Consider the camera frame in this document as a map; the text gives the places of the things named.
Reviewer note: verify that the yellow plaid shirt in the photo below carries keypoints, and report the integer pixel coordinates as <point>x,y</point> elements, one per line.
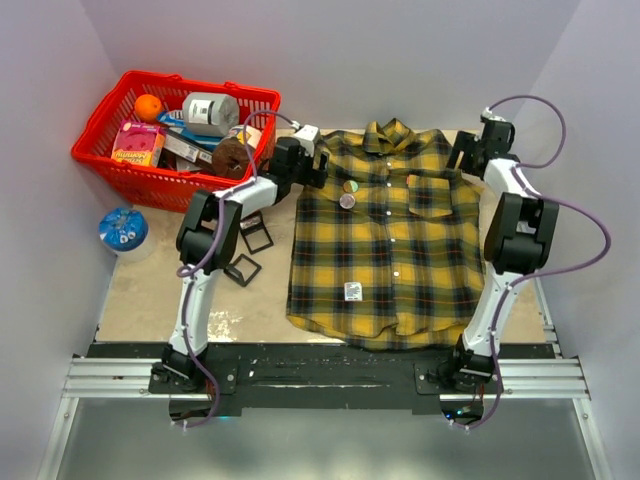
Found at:
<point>403,268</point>

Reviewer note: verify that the orange fruit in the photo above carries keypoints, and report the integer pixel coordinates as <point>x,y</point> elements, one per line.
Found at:
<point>148,107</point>

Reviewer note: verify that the black brooch display stand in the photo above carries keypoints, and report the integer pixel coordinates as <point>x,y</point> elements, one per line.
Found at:
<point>242,270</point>

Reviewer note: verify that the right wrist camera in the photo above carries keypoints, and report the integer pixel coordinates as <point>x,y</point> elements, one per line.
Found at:
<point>487,115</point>

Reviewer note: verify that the white paper cup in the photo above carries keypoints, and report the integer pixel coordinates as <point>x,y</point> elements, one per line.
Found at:
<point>246,135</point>

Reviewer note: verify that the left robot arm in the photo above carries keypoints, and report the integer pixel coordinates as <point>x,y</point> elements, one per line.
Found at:
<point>206,242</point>

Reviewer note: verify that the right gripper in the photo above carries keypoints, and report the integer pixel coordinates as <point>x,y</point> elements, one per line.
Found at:
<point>464,140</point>

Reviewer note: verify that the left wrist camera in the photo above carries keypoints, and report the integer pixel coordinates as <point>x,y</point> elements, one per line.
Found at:
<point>308,137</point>

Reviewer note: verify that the red plastic shopping basket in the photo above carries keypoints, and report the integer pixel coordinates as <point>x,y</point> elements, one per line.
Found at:
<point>171,184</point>

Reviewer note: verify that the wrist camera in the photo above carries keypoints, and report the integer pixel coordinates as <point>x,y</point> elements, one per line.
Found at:
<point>308,137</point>
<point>487,115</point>

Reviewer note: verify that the round green white brooch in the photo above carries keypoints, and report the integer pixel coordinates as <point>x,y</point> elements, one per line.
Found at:
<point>350,186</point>

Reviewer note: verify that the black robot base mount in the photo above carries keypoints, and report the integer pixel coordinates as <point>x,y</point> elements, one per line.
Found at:
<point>325,376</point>

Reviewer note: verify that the pink snack box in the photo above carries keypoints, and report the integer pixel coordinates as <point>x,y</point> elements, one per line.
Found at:
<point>139,144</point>

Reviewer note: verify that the brown chocolate donut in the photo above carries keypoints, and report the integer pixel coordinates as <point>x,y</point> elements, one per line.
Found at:
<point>230,159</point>

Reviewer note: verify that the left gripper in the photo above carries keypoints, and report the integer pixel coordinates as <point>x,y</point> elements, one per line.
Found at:
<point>315,177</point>

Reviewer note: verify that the grey cylindrical can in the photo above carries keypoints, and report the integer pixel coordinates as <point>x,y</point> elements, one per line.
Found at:
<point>210,114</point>

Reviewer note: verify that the blue lidded plastic tub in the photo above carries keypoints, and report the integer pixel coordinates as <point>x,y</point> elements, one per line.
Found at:
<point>123,230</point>

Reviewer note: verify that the blue white flat box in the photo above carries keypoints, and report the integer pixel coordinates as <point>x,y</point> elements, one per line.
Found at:
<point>187,146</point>

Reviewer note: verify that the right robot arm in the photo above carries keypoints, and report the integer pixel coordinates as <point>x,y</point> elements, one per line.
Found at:
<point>517,244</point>

